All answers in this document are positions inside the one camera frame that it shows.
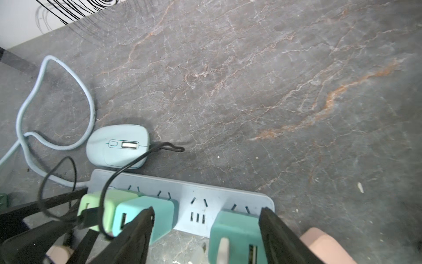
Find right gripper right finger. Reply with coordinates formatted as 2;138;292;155
259;207;323;264

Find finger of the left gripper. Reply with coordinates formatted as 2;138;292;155
1;188;88;218
1;220;75;264

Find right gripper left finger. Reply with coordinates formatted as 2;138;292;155
91;207;155;264

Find pink mouse sideways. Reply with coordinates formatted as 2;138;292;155
300;227;356;264

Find blue mouse behind strip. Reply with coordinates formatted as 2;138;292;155
86;124;150;168

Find teal charger cube right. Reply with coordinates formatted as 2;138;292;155
208;210;268;264

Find teal charger cube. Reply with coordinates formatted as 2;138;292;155
208;210;268;264
111;195;180;245

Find teal charger cube middle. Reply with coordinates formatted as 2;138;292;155
111;195;180;245

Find light green charger cube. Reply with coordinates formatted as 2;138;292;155
76;189;142;232

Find blue power strip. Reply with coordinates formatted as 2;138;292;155
87;169;275;239

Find light blue power cable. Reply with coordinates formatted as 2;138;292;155
0;55;97;189

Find black usb cable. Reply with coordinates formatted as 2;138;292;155
97;141;185;240

